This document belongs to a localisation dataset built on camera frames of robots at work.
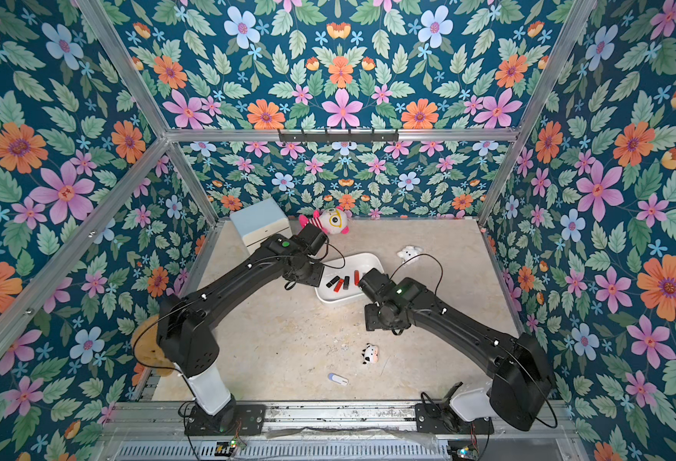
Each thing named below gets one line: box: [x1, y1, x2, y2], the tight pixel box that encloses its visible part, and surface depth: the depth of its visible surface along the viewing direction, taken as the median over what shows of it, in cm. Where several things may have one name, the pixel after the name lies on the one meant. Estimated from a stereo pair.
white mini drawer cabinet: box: [229, 197, 293, 255], surface depth 102 cm
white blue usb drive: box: [327, 372, 350, 386], surface depth 82 cm
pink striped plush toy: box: [298, 205, 353, 235], surface depth 113 cm
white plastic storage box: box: [314, 252, 386, 303], surface depth 102 cm
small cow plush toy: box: [361, 341, 380, 364], surface depth 85 cm
